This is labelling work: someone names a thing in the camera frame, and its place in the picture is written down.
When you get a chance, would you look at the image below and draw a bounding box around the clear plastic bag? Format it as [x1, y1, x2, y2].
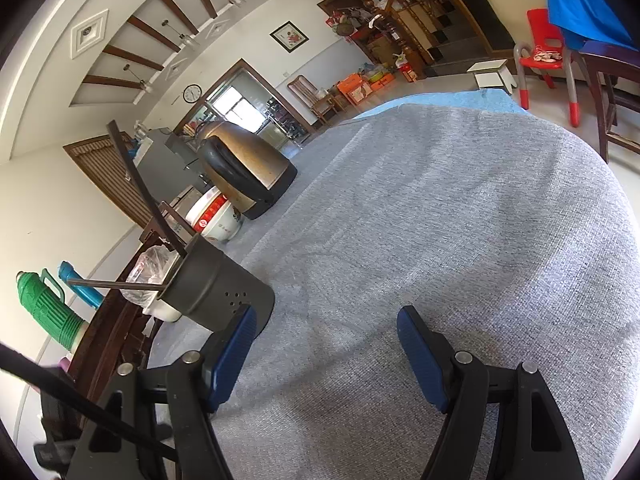
[125, 246, 179, 308]

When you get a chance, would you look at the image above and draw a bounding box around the cluttered wooden shelf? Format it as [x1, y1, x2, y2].
[317, 0, 427, 81]

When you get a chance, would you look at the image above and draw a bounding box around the dark wooden chair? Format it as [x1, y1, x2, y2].
[577, 39, 640, 164]

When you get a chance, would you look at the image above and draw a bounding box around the light blue undercloth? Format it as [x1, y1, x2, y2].
[354, 88, 533, 120]

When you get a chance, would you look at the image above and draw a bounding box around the blue cloth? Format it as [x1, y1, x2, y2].
[539, 0, 634, 51]

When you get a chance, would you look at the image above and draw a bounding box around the grey tablecloth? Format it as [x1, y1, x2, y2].
[145, 91, 628, 480]

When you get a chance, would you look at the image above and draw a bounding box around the dark metal utensil holder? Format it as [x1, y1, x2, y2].
[157, 234, 276, 338]

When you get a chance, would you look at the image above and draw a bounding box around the carved dark wooden table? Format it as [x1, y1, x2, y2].
[65, 220, 168, 433]

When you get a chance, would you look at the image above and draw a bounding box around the white printed bowl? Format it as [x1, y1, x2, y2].
[202, 204, 244, 242]

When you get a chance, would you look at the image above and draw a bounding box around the dark wooden chopstick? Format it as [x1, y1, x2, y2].
[66, 278, 168, 292]
[106, 120, 190, 256]

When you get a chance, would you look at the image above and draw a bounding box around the wooden staircase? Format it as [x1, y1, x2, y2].
[384, 0, 502, 79]

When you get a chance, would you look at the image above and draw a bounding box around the light wooden chair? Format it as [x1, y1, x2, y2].
[287, 74, 335, 126]

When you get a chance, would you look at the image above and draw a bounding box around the blue thermos jug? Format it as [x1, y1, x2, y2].
[57, 260, 106, 310]

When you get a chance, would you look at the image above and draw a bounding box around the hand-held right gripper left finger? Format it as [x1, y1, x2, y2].
[75, 302, 258, 480]

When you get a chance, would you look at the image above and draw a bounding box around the brown slatted door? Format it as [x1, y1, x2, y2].
[63, 135, 152, 229]

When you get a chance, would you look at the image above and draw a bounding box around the red plastic chair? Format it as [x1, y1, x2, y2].
[513, 8, 584, 129]

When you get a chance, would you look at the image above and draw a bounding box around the steel electric kettle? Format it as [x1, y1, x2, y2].
[198, 121, 298, 221]

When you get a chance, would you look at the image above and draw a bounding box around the red banded white bowl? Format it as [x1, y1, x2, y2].
[186, 186, 232, 235]

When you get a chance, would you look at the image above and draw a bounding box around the beige sofa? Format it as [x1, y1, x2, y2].
[479, 0, 557, 57]

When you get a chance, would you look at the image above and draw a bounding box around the grey metal cabinet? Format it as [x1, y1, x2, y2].
[134, 129, 202, 202]

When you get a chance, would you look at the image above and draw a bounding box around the small white stool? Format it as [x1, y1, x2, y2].
[466, 58, 519, 95]

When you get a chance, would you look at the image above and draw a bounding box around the plain white bowl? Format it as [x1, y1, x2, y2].
[142, 290, 184, 324]

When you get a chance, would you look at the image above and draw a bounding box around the framed wall picture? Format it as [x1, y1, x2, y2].
[269, 20, 310, 54]

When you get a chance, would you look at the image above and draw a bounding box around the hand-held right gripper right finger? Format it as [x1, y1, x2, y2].
[396, 305, 586, 480]

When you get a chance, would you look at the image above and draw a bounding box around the green thermos jug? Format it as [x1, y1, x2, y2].
[16, 269, 89, 352]

